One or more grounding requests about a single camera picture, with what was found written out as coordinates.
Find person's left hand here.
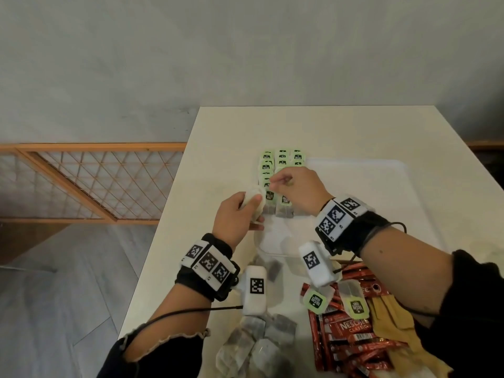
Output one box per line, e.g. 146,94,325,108
211,191,266,253

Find person's right hand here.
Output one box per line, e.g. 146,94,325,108
269,166,336,217

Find white tea bag green tag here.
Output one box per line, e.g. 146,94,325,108
240,184,269,225
262,181,277,216

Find rows of laid tea bags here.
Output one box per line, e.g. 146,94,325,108
258,148,308,219

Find white tray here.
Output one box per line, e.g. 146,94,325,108
254,158,448,259

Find pile of tea bags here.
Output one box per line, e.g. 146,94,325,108
214,254,372,378

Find pile of red coffee sachets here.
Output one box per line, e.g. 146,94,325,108
300,263,411,378

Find pile of brown sugar packets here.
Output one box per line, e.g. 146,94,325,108
368,293,454,378

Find person's right forearm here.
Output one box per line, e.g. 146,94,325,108
360,228,456,327

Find person's left forearm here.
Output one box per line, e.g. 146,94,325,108
122,283,215,363

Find person's black top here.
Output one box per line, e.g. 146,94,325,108
96,249,504,378

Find black left wristband marker tags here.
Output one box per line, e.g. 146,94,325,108
175,233,242,303

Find wooden lattice screen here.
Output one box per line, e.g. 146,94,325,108
0,142,188,226

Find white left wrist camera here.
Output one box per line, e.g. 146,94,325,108
238,265,268,317

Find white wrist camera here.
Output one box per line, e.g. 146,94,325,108
298,240,342,289
238,265,268,317

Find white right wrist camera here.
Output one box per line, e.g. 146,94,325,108
298,240,342,289

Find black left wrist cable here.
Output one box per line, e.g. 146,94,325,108
120,306,245,351

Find wooden wall rail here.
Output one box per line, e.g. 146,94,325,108
466,140,504,151

